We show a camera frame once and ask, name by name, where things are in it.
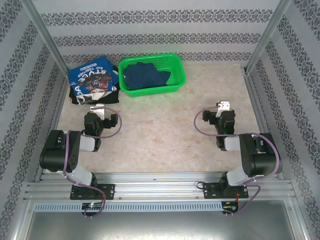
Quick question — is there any black printed t-shirt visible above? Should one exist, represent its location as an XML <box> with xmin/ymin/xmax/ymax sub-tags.
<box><xmin>68</xmin><ymin>65</ymin><xmax>121</xmax><ymax>106</ymax></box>

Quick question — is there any blue printed t-shirt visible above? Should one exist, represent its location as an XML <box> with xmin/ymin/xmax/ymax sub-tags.
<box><xmin>66</xmin><ymin>56</ymin><xmax>119</xmax><ymax>95</ymax></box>

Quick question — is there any green plastic basket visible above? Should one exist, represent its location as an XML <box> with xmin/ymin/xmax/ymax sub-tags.
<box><xmin>117</xmin><ymin>53</ymin><xmax>187</xmax><ymax>98</ymax></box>

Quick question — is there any navy blue t-shirt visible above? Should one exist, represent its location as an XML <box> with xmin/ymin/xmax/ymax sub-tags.
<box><xmin>123</xmin><ymin>62</ymin><xmax>172</xmax><ymax>91</ymax></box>

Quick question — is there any grey metal panel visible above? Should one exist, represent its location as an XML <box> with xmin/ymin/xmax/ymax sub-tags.
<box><xmin>14</xmin><ymin>199</ymin><xmax>310</xmax><ymax>240</ymax></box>

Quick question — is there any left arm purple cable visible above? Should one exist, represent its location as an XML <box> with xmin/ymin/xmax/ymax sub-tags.
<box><xmin>62</xmin><ymin>106</ymin><xmax>123</xmax><ymax>220</ymax></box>

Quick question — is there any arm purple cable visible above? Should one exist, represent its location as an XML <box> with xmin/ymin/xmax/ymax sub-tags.
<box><xmin>194</xmin><ymin>106</ymin><xmax>283</xmax><ymax>218</ymax></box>
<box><xmin>62</xmin><ymin>106</ymin><xmax>123</xmax><ymax>220</ymax></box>

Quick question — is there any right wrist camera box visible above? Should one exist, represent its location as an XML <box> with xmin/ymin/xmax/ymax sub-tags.
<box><xmin>216</xmin><ymin>100</ymin><xmax>231</xmax><ymax>118</ymax></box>

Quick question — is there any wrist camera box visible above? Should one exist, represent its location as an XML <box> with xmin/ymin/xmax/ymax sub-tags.
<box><xmin>216</xmin><ymin>100</ymin><xmax>231</xmax><ymax>118</ymax></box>
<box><xmin>89</xmin><ymin>103</ymin><xmax>106</xmax><ymax>120</ymax></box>

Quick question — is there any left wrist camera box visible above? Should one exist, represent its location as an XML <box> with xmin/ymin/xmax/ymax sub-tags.
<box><xmin>89</xmin><ymin>103</ymin><xmax>106</xmax><ymax>120</ymax></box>

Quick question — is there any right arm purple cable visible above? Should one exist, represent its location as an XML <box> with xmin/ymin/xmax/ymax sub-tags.
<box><xmin>194</xmin><ymin>106</ymin><xmax>283</xmax><ymax>218</ymax></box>

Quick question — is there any aluminium side rail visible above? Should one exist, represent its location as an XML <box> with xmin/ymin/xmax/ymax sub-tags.
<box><xmin>243</xmin><ymin>66</ymin><xmax>285</xmax><ymax>180</ymax></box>
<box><xmin>34</xmin><ymin>72</ymin><xmax>70</xmax><ymax>182</ymax></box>

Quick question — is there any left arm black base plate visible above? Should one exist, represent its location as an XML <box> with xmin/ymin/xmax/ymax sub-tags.
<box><xmin>69</xmin><ymin>183</ymin><xmax>116</xmax><ymax>201</ymax></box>

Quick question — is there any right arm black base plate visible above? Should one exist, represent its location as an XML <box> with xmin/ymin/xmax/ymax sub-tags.
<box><xmin>203</xmin><ymin>181</ymin><xmax>250</xmax><ymax>200</ymax></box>

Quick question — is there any aluminium mounting rail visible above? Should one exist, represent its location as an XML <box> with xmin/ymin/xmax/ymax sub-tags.
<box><xmin>23</xmin><ymin>171</ymin><xmax>297</xmax><ymax>201</ymax></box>

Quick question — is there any aluminium frame post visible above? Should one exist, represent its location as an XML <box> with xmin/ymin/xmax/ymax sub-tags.
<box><xmin>21</xmin><ymin>0</ymin><xmax>70</xmax><ymax>75</ymax></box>
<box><xmin>244</xmin><ymin>0</ymin><xmax>293</xmax><ymax>76</ymax></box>

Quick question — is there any slotted grey cable duct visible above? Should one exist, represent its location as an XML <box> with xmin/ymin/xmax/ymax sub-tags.
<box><xmin>33</xmin><ymin>201</ymin><xmax>224</xmax><ymax>213</ymax></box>

